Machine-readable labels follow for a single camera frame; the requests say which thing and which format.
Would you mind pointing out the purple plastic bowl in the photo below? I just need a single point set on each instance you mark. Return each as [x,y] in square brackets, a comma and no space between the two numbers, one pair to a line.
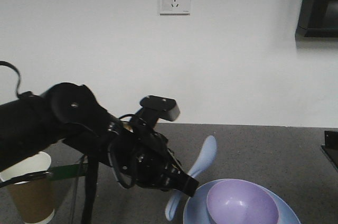
[238,201]

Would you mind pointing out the light blue plastic plate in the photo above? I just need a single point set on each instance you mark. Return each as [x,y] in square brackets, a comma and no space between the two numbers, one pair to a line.
[195,209]

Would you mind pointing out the black induction cooktop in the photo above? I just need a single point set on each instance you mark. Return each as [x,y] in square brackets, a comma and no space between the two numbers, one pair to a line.
[330,146]

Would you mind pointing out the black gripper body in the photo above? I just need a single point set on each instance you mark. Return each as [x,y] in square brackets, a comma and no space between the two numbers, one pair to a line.
[138,155]

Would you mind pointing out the light blue plastic spoon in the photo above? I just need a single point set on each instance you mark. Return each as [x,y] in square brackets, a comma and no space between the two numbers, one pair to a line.
[204,160]

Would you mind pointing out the brown paper cup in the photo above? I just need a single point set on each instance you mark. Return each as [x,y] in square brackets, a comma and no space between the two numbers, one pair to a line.
[30,189]

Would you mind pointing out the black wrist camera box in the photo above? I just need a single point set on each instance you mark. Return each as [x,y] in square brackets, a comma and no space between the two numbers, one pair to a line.
[154,108]

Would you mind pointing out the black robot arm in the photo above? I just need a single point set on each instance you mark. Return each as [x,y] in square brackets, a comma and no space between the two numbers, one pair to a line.
[66,112]

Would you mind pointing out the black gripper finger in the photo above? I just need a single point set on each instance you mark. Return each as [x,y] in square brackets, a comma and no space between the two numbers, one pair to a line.
[177,179]

